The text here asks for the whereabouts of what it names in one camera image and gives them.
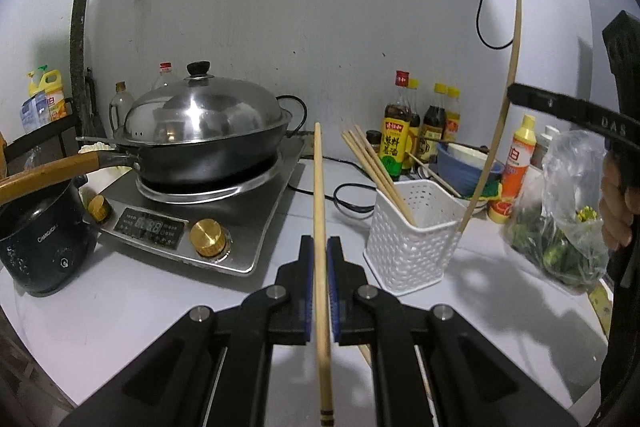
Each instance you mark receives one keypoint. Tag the plain wooden chopstick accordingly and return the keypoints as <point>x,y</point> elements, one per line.
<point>516,47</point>

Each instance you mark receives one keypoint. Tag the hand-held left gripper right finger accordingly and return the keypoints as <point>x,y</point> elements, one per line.
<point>334,302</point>

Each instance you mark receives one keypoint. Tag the person's right hand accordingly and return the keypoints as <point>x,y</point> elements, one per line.
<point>615,212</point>

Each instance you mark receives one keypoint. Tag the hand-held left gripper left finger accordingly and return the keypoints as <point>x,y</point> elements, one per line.
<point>308,302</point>

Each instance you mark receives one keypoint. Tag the blue bowl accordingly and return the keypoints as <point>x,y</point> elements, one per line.
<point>455,172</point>

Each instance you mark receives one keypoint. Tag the yellow cap yellow label bottle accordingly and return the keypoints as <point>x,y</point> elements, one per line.
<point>452,122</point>

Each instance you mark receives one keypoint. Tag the red cap cooking wine bottle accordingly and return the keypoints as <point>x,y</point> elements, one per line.
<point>397,147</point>

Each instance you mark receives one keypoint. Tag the dark blue electric pot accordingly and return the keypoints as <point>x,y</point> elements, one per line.
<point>40,247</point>

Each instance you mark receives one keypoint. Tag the clear plastic bag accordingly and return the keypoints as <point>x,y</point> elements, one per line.
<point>565,167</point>

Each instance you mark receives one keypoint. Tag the white bowl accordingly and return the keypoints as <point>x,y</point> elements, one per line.
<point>465,153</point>

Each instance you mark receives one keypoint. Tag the orange dish soap bottle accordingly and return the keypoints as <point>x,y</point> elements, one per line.
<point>515,172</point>

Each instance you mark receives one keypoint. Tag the yellow green sponge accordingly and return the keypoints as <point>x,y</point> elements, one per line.
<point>492,192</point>

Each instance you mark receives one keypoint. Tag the bunch of wooden chopsticks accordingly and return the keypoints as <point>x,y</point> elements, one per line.
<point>378,177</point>

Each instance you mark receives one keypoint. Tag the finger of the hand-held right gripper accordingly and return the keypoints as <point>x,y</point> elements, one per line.
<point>530,96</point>

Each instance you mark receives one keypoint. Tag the steel wok lid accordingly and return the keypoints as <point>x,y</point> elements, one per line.
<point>200,112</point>

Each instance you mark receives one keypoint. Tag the clear glass bottle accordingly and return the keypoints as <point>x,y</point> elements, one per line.
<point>120,104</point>

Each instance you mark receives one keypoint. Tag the red cap plastic bottle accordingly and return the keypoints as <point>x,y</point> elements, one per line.
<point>164,77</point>

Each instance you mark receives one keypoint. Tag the small spice jar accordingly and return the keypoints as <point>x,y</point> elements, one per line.
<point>374,141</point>

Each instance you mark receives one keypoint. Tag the yellow detergent bottle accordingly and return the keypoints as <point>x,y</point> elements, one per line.
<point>52,97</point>

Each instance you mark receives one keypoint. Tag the yellow cap soy sauce bottle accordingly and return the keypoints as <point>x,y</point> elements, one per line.
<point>432,122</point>

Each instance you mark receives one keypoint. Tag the grey cap seasoning bottle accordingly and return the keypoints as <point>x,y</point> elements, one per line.
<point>549,134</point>

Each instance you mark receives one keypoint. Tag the blue white carton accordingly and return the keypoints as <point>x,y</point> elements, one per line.
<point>32,114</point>

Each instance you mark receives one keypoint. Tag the white plastic utensil basket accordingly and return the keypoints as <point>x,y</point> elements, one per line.
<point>410,252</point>

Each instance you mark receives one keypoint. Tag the leafy green vegetables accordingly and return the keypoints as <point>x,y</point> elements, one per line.
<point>555,252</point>

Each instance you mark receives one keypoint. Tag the silver induction cooker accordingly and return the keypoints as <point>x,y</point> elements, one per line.
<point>150,227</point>

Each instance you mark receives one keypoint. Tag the striped wooden chopstick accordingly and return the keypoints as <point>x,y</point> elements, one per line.
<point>320,207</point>

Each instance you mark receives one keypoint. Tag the dark vertical pipe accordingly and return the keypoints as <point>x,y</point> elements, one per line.
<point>80,32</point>

